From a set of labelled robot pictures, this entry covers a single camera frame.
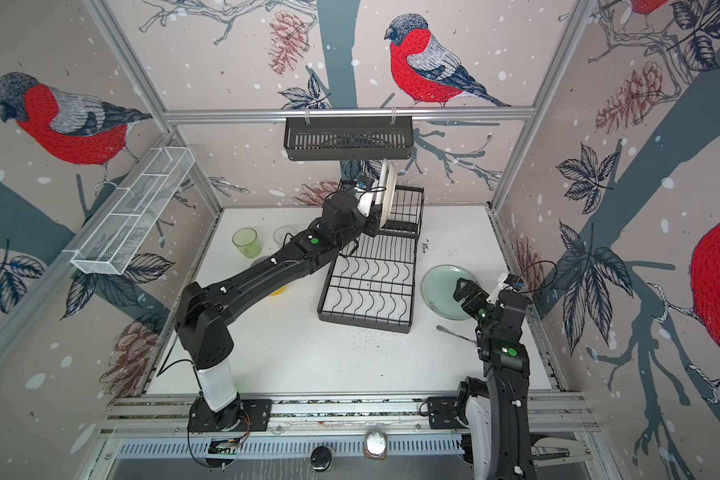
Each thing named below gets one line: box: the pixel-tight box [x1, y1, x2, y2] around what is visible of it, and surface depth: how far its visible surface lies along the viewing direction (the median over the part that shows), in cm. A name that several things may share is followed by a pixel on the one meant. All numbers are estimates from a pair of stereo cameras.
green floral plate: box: [421, 264, 478, 321], surface depth 98 cm
